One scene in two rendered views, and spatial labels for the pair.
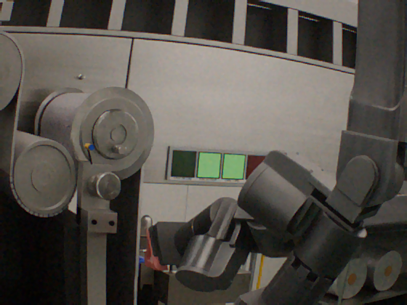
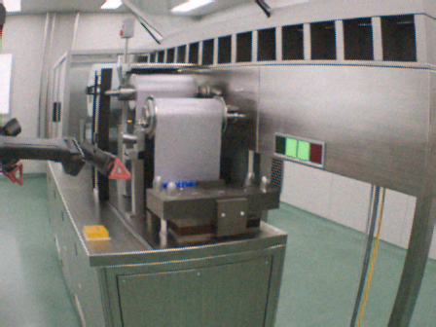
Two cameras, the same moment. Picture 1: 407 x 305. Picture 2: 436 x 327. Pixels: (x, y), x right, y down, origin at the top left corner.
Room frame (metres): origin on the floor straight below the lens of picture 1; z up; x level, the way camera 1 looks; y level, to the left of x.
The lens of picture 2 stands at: (1.44, -1.30, 1.34)
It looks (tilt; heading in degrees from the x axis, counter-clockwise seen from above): 9 degrees down; 92
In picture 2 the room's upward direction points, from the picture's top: 2 degrees clockwise
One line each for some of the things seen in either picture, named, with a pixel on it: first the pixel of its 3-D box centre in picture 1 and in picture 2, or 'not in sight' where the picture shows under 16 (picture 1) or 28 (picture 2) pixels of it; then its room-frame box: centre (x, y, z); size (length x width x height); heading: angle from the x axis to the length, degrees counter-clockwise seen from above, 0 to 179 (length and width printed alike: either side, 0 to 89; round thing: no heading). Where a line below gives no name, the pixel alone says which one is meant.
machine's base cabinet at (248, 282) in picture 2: not in sight; (110, 248); (0.74, 0.99, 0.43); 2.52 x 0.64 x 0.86; 119
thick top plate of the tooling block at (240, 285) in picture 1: (158, 264); (213, 199); (1.38, 0.06, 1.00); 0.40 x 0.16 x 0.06; 29
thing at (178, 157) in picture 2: (112, 213); (187, 161); (1.29, 0.15, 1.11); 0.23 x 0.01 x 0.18; 29
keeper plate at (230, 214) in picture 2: not in sight; (231, 217); (1.44, -0.01, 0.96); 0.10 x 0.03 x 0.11; 29
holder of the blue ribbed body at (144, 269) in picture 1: (123, 261); not in sight; (1.30, 0.13, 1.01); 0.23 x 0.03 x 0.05; 29
